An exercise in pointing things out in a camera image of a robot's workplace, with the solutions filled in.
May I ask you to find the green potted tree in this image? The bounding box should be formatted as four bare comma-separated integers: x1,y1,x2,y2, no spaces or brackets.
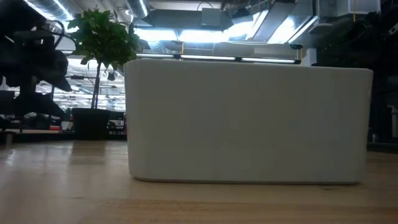
67,8,141,110

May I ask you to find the black plant pot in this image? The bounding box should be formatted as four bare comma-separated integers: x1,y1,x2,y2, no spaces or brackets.
71,107,112,141

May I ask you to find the black table frame rail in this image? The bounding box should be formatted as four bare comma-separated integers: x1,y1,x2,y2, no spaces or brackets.
0,131,128,144

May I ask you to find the black LED light bar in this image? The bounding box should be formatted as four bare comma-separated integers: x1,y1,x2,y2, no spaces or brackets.
136,52,302,65

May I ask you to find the silver ceiling air duct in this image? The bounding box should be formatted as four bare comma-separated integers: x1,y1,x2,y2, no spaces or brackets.
24,0,150,20

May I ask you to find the white rectangular basket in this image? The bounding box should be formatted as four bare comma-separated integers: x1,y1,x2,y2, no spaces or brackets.
123,58,374,185

